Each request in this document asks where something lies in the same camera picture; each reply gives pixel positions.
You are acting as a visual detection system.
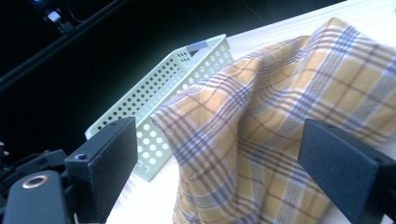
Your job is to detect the cream perforated plastic basket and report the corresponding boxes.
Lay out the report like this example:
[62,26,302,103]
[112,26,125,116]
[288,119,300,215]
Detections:
[84,33,235,182]

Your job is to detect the small grey device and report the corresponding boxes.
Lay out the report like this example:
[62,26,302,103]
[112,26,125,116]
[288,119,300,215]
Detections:
[45,8,76,34]

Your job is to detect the black metal bar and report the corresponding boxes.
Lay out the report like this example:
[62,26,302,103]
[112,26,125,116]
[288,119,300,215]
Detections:
[0,0,127,92]

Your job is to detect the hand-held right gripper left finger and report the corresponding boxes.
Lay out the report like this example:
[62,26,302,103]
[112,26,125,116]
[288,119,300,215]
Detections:
[64,116,139,224]

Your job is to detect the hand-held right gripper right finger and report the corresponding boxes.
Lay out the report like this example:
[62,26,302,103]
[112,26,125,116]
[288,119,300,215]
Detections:
[297,118,396,224]

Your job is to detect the orange plaid cloth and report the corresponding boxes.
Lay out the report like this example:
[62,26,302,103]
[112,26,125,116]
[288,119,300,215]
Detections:
[149,17,396,224]

